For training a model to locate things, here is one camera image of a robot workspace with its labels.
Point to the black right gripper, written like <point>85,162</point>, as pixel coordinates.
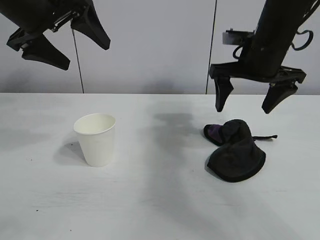
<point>270,55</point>

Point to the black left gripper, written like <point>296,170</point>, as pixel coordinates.
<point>30,15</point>

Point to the dark grey cloth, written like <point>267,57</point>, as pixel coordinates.
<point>235,155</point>

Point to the white paper cup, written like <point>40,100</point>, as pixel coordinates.
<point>96,145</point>

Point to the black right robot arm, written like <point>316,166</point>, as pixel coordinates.
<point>285,11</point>

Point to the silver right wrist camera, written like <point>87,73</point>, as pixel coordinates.
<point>237,37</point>

